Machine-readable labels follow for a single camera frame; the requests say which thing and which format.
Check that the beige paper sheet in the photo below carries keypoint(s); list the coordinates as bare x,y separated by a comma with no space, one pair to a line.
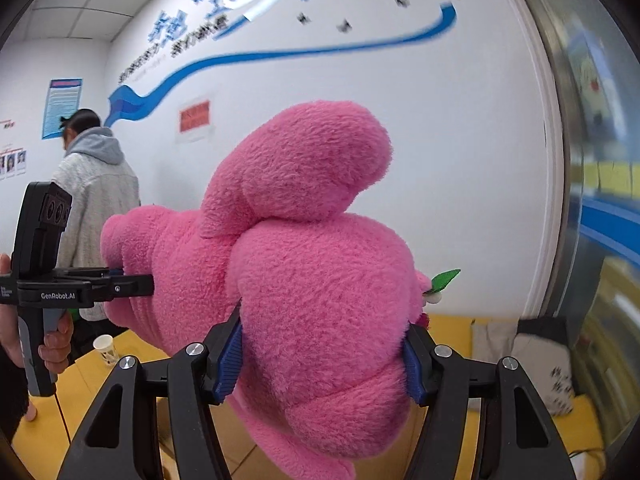
492,342

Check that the blue glass band sticker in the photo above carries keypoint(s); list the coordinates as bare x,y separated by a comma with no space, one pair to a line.
607,225

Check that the yellow sticky note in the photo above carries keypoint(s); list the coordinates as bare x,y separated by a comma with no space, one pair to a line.
619,176
591,174

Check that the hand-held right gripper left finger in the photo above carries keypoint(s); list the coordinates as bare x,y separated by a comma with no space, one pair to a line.
227,360

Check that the blue wall decal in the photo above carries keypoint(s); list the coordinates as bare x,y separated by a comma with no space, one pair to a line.
130,102

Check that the cartoon poster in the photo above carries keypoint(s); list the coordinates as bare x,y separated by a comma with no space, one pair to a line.
590,72

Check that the red wall sign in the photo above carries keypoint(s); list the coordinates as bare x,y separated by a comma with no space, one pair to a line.
195,115

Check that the blue wall poster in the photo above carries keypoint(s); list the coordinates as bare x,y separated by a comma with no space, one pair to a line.
61,107

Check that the pink plush toy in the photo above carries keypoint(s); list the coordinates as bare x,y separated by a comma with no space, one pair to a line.
310,285

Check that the black white patterned cloth bag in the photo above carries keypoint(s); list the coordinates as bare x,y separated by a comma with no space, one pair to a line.
542,365

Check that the person's left hand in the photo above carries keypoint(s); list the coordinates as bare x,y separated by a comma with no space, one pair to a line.
56,347

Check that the person's left forearm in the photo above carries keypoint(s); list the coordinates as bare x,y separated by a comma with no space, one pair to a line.
11,395

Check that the patterned paper cup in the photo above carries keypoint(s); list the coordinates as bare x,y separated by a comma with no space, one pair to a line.
105,351

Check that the wall photo board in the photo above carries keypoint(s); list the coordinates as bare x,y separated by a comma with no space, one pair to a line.
12,162

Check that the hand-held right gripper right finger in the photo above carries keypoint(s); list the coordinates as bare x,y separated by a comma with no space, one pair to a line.
412,367

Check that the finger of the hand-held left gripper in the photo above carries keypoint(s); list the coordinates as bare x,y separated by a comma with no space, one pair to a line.
95,273
135,286

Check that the glass partition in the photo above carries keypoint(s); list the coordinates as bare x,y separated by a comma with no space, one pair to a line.
595,310

